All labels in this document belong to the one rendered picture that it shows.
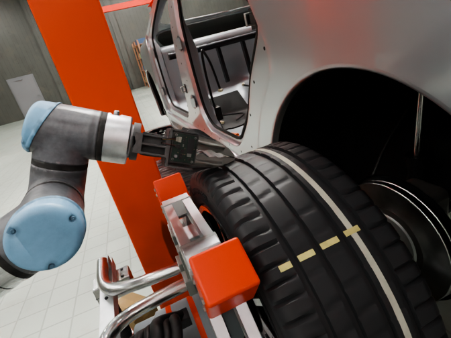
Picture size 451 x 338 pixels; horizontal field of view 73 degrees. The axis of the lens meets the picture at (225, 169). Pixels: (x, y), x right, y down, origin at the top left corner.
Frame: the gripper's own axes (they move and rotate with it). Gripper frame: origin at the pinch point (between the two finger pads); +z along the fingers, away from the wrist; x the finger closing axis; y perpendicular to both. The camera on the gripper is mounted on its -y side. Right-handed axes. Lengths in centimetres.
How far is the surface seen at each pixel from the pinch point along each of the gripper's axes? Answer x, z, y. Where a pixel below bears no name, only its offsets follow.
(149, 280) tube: -27.7, -12.4, 1.1
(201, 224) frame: -12.8, -5.9, 9.4
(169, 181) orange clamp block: -9.2, -9.1, -16.1
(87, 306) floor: -120, -30, -151
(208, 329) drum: -35.2, 0.0, 6.4
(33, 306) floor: -134, -67, -177
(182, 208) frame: -12.8, -7.4, -2.3
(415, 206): -4.0, 40.4, 12.7
